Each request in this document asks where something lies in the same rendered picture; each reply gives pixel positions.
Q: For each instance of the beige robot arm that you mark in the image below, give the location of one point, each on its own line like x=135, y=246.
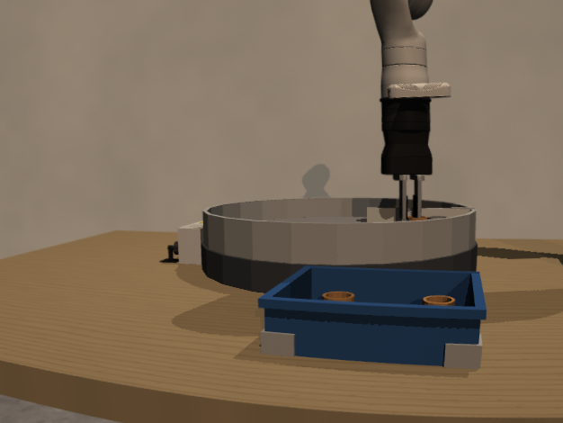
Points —
x=401, y=41

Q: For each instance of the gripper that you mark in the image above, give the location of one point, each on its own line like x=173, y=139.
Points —
x=406, y=128

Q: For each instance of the dark blue crate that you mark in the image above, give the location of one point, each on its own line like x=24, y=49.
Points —
x=398, y=330

